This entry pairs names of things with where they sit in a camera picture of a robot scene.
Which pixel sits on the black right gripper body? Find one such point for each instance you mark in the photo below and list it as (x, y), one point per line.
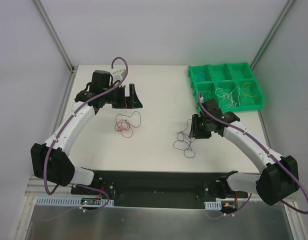
(197, 126)

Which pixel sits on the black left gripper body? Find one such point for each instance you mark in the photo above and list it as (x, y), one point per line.
(122, 97)

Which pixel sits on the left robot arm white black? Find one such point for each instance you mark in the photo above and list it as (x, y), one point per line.
(50, 160)

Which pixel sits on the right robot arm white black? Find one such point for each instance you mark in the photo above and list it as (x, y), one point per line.
(277, 174)

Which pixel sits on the green compartment bin tray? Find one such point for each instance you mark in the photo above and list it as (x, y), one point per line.
(232, 85)

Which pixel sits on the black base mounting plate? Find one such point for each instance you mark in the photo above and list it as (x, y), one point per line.
(145, 189)

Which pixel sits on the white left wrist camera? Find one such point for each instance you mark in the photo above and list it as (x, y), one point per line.
(118, 74)

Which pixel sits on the aluminium frame post left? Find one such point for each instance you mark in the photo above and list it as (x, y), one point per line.
(53, 34)

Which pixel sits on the aluminium frame post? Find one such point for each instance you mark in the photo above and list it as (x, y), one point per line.
(53, 34)
(289, 4)

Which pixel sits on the right white cable duct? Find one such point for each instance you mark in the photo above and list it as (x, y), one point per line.
(213, 205)

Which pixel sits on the white cable duct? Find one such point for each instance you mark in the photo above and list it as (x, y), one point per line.
(213, 205)
(62, 201)

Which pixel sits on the aluminium frame post right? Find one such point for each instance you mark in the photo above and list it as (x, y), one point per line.
(289, 4)

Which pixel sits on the left white cable duct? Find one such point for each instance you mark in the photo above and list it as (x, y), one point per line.
(62, 201)

